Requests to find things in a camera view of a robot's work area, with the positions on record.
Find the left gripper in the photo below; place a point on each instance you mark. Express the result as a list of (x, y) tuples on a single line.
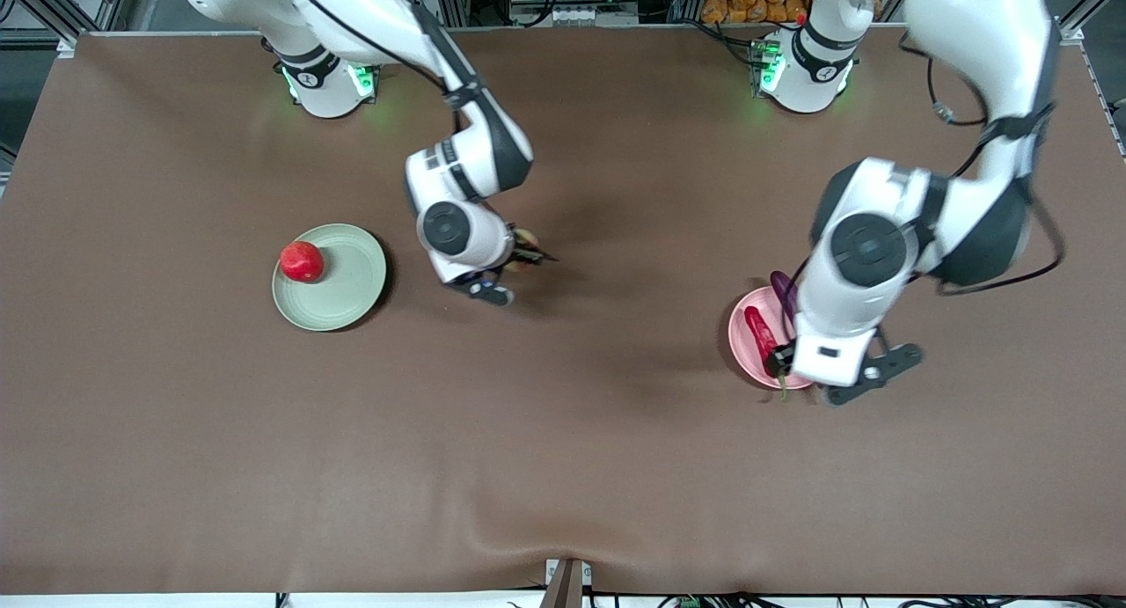
[(779, 358)]

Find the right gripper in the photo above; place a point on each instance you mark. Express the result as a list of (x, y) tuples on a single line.
[(526, 254)]

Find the yellow-pink peach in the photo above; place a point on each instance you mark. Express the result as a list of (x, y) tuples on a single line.
[(528, 238)]

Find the red chili pepper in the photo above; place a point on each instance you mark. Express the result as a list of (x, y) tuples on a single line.
[(758, 331)]

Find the purple eggplant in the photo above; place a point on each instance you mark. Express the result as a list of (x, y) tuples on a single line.
[(781, 289)]

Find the red apple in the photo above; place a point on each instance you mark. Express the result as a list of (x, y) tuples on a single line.
[(302, 261)]

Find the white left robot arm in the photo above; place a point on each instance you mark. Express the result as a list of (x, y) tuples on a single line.
[(968, 27)]

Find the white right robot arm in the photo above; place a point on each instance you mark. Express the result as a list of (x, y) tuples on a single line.
[(369, 10)]

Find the pink round plate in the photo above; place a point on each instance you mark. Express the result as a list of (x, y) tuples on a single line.
[(752, 372)]

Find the green round plate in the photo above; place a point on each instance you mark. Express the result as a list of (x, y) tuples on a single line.
[(347, 284)]

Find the brown tablecloth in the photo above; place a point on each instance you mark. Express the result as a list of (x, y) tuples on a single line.
[(563, 467)]

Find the white power strip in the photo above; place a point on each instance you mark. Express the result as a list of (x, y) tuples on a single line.
[(581, 15)]

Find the metal table bracket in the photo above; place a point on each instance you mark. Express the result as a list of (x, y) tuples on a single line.
[(564, 586)]

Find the aluminium frame post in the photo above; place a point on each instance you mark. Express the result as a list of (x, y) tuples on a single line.
[(40, 10), (1086, 23)]

